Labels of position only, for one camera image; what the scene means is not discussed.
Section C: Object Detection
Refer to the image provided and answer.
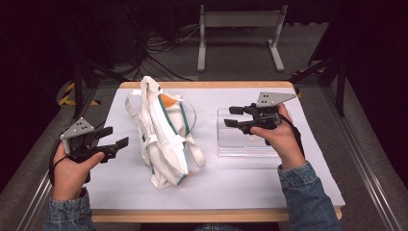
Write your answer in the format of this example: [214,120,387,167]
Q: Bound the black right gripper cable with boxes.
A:
[278,113,306,159]

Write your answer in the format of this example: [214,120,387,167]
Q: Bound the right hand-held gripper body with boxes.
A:
[242,91,298,135]

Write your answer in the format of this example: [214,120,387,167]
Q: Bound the bundle of black floor cables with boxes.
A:
[124,6,207,82]

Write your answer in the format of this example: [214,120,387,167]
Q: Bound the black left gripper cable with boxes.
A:
[47,140,71,188]

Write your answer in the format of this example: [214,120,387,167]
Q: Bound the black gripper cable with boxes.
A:
[278,113,306,159]
[47,140,71,188]

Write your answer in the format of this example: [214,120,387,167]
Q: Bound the white tote bag green trim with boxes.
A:
[124,75,207,192]

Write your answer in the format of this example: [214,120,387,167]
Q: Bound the person's left hand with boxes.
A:
[51,141,106,202]

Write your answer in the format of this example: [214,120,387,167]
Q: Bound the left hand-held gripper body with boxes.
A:
[59,116,110,164]

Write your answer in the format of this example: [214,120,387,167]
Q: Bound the clear plastic tray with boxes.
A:
[217,107,281,159]

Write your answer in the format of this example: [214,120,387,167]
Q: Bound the black tripod stand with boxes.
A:
[70,6,130,120]
[289,32,350,118]

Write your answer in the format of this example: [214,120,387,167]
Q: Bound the aluminium frame rail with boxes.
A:
[18,88,99,231]
[321,86,406,231]

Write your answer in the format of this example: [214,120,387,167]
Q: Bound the white metal stand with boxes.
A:
[196,4,289,73]

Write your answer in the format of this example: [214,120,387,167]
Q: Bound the person's right hand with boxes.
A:
[249,103,308,170]

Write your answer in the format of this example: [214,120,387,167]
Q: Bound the person's denim legs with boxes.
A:
[192,222,245,231]

